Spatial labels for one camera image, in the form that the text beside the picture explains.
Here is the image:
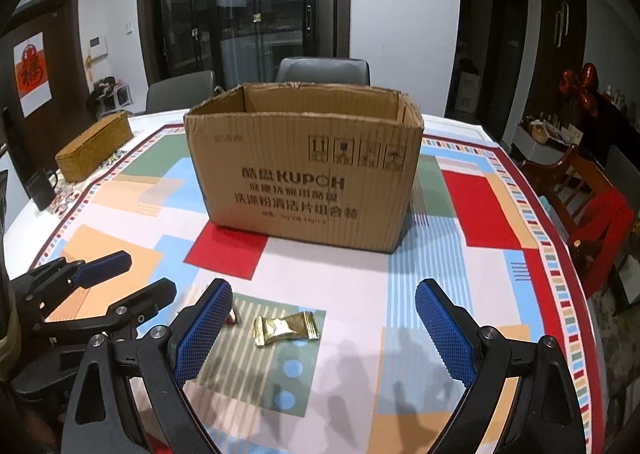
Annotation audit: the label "light grey dining chair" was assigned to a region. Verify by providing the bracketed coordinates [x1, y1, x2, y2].
[145, 70, 217, 115]

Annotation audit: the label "white shoe rack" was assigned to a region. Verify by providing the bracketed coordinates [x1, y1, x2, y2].
[97, 84, 133, 115]

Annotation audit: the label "dark interior door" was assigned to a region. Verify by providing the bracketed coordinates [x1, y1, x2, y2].
[487, 0, 530, 139]

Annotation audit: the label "red wall poster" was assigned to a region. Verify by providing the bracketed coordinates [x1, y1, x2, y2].
[12, 31, 52, 117]

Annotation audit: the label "red foil balloon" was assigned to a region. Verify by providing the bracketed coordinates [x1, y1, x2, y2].
[561, 62, 601, 117]

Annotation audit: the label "brown cardboard box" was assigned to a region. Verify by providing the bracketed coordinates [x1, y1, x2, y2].
[183, 82, 425, 255]

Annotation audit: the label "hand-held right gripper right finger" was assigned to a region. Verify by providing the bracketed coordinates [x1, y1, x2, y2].
[415, 278, 586, 454]

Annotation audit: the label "white paper bag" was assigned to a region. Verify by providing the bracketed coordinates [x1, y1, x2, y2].
[457, 71, 481, 115]

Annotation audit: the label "red cloth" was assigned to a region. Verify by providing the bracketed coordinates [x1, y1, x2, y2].
[570, 189, 636, 299]

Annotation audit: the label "black mug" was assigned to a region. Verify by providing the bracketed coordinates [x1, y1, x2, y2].
[26, 169, 60, 211]

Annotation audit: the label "dark grey dining chair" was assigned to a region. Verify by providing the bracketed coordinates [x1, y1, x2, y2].
[275, 56, 372, 87]

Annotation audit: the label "woven rattan box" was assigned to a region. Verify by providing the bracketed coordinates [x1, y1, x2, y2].
[55, 110, 133, 183]

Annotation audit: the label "dark wooden door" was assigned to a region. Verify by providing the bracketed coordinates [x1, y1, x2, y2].
[0, 0, 96, 189]

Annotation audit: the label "dark cabinet with handles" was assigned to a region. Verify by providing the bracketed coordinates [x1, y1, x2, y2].
[530, 0, 587, 125]

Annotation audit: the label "olive gold snack packet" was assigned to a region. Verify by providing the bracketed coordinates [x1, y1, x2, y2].
[254, 312, 321, 347]

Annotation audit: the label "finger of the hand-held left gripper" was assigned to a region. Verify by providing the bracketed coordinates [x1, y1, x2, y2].
[32, 278, 177, 335]
[10, 250, 133, 315]

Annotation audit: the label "brown wooden chair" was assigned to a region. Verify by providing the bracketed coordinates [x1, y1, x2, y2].
[520, 144, 636, 299]

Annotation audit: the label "black sliding glass door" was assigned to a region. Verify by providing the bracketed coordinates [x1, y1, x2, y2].
[137, 0, 351, 89]

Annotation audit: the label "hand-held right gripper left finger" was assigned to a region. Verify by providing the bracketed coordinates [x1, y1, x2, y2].
[62, 278, 234, 454]

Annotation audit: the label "dark shoes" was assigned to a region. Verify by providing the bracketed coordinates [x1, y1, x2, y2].
[90, 76, 118, 97]

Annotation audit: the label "white side table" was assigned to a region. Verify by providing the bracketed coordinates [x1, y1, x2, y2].
[512, 126, 576, 165]

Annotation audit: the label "grey upholstered chair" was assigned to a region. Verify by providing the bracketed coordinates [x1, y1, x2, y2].
[605, 144, 640, 195]

